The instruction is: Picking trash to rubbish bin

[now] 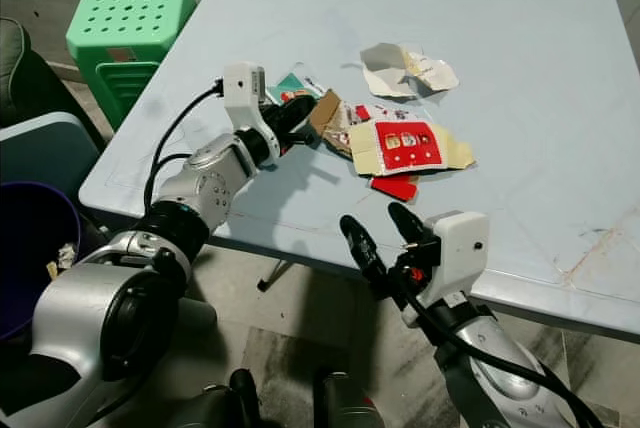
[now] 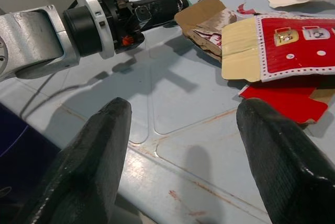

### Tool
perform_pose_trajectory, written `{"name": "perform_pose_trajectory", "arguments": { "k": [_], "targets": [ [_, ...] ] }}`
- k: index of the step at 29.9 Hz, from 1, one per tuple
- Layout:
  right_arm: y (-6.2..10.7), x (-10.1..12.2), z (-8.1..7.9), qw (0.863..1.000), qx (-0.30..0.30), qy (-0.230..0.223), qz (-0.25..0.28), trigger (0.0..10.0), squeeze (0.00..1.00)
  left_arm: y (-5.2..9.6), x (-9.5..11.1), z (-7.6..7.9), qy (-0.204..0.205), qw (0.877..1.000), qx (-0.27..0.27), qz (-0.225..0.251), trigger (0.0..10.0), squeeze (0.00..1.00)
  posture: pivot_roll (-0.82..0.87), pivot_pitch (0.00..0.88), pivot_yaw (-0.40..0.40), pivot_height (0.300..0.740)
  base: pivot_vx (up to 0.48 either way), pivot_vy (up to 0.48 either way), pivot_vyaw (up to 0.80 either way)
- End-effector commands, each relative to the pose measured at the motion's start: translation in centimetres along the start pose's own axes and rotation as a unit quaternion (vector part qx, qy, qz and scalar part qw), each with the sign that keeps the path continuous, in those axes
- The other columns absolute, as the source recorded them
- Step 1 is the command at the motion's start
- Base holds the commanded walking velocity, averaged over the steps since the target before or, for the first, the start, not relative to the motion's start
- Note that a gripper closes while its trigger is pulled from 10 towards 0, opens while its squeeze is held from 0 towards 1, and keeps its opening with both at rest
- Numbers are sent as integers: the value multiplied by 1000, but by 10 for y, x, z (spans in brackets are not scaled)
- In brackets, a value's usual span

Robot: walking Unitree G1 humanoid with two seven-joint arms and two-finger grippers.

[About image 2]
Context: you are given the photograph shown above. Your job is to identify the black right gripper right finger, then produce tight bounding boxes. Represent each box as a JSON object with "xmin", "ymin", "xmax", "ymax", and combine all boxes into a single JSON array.
[{"xmin": 236, "ymin": 97, "xmax": 335, "ymax": 224}]

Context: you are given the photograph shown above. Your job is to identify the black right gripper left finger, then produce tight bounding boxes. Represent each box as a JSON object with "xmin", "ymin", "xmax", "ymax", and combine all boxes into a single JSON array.
[{"xmin": 16, "ymin": 97, "xmax": 132, "ymax": 224}]

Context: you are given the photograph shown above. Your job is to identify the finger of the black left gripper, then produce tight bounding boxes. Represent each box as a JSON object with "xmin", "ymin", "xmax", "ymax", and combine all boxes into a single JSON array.
[{"xmin": 130, "ymin": 0, "xmax": 191, "ymax": 30}]

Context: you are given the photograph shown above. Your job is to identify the dark blue rubbish bin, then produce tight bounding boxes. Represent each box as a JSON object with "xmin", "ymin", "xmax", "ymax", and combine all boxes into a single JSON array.
[{"xmin": 0, "ymin": 102, "xmax": 61, "ymax": 210}]

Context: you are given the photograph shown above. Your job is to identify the crumpled brown cardboard piece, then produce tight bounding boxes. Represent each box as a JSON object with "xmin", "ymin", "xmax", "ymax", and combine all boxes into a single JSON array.
[{"xmin": 174, "ymin": 0, "xmax": 238, "ymax": 61}]

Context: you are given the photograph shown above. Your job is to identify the plain red cardboard piece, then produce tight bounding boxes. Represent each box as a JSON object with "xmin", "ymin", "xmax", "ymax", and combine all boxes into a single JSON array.
[{"xmin": 238, "ymin": 79, "xmax": 329, "ymax": 125}]

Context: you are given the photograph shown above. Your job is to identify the small red paper scrap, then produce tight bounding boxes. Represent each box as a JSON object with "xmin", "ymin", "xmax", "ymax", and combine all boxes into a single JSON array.
[{"xmin": 236, "ymin": 2, "xmax": 260, "ymax": 16}]

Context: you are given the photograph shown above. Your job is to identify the red and cream flattened carton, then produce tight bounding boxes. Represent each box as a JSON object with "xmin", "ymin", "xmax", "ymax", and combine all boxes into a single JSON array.
[{"xmin": 221, "ymin": 11, "xmax": 335, "ymax": 83}]

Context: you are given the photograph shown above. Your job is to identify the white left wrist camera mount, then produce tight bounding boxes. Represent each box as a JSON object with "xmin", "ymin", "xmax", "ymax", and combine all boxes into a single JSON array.
[{"xmin": 73, "ymin": 0, "xmax": 116, "ymax": 60}]

